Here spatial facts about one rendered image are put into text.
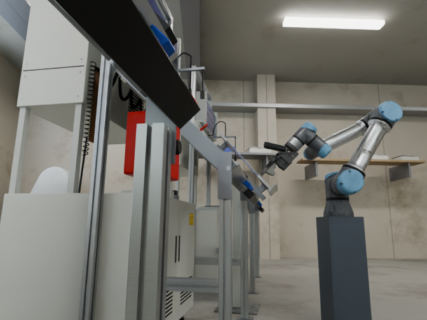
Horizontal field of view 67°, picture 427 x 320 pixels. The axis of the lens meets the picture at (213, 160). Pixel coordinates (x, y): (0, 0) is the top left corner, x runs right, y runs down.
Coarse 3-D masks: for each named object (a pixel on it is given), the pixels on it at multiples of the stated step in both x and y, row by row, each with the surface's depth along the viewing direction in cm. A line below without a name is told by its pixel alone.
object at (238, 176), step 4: (236, 164) 119; (236, 168) 122; (240, 168) 128; (232, 172) 121; (236, 172) 128; (240, 172) 133; (232, 176) 126; (236, 176) 133; (240, 176) 140; (244, 176) 147; (232, 180) 133; (236, 180) 140; (240, 180) 148; (244, 180) 155; (236, 184) 147; (240, 184) 155; (236, 188) 155; (240, 188) 163; (244, 188) 173
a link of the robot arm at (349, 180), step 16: (384, 112) 158; (400, 112) 159; (368, 128) 164; (384, 128) 160; (368, 144) 158; (352, 160) 159; (368, 160) 157; (336, 176) 160; (352, 176) 152; (336, 192) 162; (352, 192) 152
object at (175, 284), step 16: (160, 0) 198; (224, 160) 114; (224, 176) 113; (128, 192) 159; (176, 192) 173; (224, 192) 112; (240, 192) 189; (176, 288) 108; (192, 288) 108; (208, 288) 107
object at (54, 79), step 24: (48, 24) 146; (48, 48) 143; (72, 48) 141; (24, 72) 143; (48, 72) 140; (72, 72) 138; (24, 96) 140; (48, 96) 138; (72, 96) 136; (24, 120) 139; (48, 120) 158; (72, 120) 158; (120, 120) 168; (24, 144) 139; (72, 144) 132; (72, 168) 130; (72, 192) 128
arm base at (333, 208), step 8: (328, 200) 169; (336, 200) 166; (344, 200) 165; (328, 208) 167; (336, 208) 164; (344, 208) 163; (328, 216) 166; (336, 216) 163; (344, 216) 162; (352, 216) 163
